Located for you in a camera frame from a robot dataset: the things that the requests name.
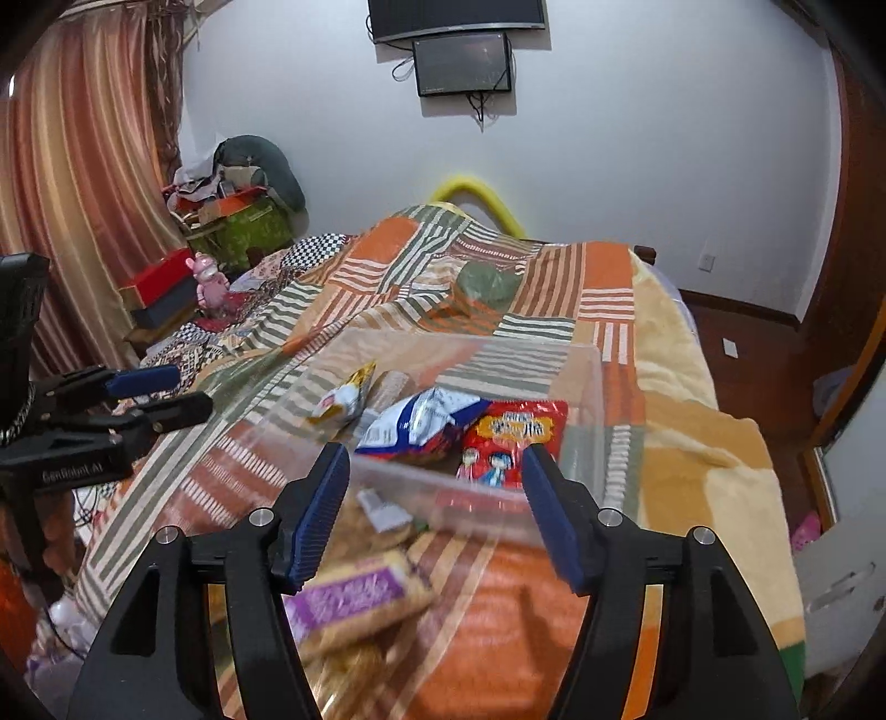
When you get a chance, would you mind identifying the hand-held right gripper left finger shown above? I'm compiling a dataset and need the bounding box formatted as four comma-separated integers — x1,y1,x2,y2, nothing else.
65,443,354,720

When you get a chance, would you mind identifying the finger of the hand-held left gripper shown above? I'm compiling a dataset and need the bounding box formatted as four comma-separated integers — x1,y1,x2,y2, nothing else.
104,366,182,400
114,391,214,439

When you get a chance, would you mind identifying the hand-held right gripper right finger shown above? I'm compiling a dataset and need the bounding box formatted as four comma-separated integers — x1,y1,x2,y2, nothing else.
521,443,804,720

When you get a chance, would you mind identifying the clear cracker packet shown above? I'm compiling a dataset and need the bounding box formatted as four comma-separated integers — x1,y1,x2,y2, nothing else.
325,488,418,569

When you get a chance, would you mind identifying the purple label cracker packet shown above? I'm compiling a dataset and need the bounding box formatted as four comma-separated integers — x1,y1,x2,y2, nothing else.
284,550,437,659

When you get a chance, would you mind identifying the clear plastic container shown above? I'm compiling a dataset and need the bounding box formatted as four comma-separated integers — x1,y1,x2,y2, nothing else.
221,327,614,555

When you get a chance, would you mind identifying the dark grey box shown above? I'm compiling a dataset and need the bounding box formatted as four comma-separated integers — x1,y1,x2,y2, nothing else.
130,284,199,331

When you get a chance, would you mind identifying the red cartoon snack bag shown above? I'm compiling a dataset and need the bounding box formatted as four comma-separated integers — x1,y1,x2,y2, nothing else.
457,399,570,492

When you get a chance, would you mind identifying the red box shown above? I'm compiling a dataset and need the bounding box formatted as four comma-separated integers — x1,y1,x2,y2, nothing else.
119,249,199,310

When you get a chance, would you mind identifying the yellow white snack packet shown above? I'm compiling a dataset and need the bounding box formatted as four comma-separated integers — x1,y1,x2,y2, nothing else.
308,361,379,423

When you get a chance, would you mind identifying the pink plush toy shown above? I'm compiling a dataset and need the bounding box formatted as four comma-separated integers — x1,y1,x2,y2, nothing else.
192,253,234,314

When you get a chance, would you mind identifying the blue white snack bag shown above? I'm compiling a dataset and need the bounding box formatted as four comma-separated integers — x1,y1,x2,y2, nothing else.
354,388,496,465

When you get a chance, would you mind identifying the green printed bag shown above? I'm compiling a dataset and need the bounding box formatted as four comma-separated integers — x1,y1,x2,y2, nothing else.
187,200,295,272

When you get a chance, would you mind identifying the orange cardboard box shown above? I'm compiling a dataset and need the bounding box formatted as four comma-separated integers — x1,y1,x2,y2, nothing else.
197,186,268,224

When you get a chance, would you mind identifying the checkered patchwork cloth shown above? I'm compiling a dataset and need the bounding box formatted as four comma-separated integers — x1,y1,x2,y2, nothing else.
142,232,356,368

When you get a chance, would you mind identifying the pile of clothes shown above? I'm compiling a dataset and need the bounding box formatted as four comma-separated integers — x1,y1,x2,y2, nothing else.
162,156,231,210

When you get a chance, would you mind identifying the white plastic bag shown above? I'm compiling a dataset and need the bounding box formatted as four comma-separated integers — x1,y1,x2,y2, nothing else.
26,601,92,688

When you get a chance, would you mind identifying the striped orange curtain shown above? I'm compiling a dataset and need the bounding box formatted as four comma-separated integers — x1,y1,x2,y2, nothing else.
0,7,187,378

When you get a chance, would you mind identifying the white cabinet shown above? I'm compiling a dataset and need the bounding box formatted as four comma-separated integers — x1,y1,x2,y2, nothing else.
792,443,886,683

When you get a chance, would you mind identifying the yellow foam tube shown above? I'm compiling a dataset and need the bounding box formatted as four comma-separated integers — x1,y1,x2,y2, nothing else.
430,176,527,240

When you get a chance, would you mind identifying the wooden door frame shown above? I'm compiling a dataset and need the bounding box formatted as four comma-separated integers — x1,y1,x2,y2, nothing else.
803,42,886,448

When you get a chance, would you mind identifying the black monitor cable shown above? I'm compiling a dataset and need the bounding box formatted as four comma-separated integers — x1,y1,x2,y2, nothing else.
467,90,501,132

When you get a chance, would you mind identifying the small black wall monitor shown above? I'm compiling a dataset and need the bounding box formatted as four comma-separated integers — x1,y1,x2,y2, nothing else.
411,31,514,99

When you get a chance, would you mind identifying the black wall television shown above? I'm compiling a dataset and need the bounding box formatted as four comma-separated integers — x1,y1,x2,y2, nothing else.
367,0,548,44

